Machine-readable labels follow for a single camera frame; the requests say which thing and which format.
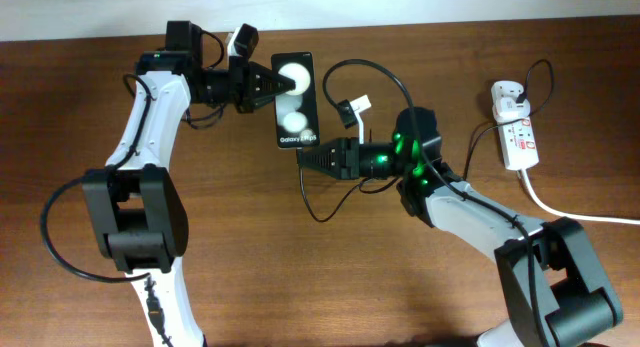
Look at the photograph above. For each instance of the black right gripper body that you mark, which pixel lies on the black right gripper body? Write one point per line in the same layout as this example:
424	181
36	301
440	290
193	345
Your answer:
353	171

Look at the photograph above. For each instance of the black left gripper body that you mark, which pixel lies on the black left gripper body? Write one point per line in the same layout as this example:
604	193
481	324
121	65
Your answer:
239	83

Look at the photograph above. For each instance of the black smartphone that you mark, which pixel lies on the black smartphone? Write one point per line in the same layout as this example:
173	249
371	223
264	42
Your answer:
296	114

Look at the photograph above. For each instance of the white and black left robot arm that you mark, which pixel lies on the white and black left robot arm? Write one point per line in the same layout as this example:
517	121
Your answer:
138	218

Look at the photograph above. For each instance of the white charger plug adapter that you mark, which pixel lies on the white charger plug adapter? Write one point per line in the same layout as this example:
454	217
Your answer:
507	109

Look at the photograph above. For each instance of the white power strip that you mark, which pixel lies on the white power strip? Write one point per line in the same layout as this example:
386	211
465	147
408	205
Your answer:
517	140

